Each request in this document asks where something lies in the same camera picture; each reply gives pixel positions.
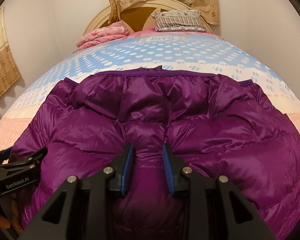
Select purple down jacket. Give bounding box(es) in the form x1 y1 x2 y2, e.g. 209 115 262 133
10 67 300 239

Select beige side window curtain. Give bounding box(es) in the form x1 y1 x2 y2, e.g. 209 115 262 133
0 5 21 98

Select striped grey pillow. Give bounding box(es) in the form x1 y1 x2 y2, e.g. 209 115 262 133
151 9 207 32

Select polka dot bedspread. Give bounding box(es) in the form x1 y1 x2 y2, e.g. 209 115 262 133
0 30 300 150

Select person's left hand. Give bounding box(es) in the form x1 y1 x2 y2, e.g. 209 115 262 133
0 193 23 234

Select pink folded blanket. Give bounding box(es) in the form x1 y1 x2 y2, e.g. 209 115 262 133
76 21 129 51

